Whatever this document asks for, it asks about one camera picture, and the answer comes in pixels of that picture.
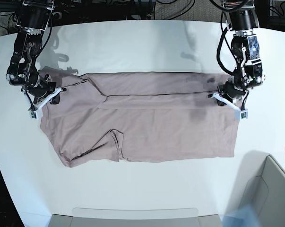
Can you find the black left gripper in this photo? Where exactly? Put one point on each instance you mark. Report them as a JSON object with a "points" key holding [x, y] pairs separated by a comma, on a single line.
{"points": [[233, 94]]}

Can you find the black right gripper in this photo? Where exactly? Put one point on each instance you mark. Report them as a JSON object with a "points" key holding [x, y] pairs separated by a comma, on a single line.
{"points": [[43, 88]]}

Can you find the mauve T-shirt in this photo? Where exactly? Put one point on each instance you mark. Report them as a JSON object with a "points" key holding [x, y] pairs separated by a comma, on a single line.
{"points": [[138, 117]]}

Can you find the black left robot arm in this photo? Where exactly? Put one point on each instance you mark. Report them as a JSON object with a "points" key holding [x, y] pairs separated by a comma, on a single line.
{"points": [[248, 73]]}

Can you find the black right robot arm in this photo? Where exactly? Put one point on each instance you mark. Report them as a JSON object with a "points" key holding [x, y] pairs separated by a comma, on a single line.
{"points": [[32, 20]]}

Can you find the grey bin right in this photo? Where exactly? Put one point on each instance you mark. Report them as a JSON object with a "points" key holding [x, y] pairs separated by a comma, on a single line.
{"points": [[266, 194]]}

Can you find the blue cloth in bin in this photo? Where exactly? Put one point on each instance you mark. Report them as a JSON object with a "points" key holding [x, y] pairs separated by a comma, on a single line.
{"points": [[243, 217]]}

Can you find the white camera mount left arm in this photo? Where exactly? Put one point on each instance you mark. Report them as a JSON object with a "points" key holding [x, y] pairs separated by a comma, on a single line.
{"points": [[239, 114]]}

